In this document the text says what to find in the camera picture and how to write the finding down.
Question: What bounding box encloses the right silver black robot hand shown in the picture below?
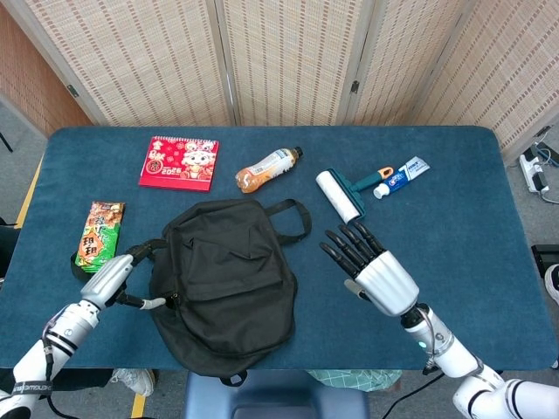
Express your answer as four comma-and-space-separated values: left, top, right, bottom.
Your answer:
319, 221, 420, 317

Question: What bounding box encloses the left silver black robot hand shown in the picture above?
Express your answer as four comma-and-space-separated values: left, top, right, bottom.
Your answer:
79, 240, 167, 312

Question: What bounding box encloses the black fabric backpack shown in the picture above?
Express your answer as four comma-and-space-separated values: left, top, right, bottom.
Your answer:
69, 198, 313, 388

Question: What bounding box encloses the blue padded robot base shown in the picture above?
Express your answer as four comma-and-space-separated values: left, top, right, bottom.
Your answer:
183, 369, 371, 419

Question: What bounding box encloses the green snack bag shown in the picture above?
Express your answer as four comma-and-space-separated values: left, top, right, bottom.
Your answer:
74, 201, 127, 275

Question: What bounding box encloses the green checked cloth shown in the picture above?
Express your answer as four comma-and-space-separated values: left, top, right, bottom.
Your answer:
305, 369, 403, 392

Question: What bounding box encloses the blue felt table cover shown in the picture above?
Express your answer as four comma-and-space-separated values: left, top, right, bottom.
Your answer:
0, 125, 559, 372

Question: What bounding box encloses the black object beside table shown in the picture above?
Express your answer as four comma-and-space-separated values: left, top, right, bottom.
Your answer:
0, 217, 21, 280

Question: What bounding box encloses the white sneaker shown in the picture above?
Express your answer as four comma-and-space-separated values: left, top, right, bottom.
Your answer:
108, 368, 156, 397

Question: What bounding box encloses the blue white toothpaste tube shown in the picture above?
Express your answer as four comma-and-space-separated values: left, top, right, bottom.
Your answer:
372, 156, 431, 200

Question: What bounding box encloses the red desk calendar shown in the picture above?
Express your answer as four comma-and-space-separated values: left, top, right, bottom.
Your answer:
138, 135, 220, 193

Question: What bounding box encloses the black box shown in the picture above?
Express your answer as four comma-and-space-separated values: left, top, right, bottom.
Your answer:
530, 244, 559, 280

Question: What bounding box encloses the orange drink bottle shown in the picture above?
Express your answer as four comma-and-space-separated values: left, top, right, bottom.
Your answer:
234, 146, 304, 194

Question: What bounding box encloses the white black shoe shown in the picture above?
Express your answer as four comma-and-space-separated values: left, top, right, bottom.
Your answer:
543, 264, 559, 306

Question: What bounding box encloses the white power strip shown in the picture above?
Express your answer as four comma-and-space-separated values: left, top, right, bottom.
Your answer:
518, 146, 550, 194

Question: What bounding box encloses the brown woven screen panel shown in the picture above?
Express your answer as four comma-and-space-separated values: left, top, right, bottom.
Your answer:
0, 0, 95, 139

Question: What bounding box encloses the beige woven screen panel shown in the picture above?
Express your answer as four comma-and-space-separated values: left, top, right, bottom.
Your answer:
410, 0, 559, 165
344, 0, 481, 127
6, 0, 239, 127
213, 0, 376, 127

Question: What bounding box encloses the teal handled lint roller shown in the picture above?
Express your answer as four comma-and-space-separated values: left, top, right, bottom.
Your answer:
314, 166, 397, 226

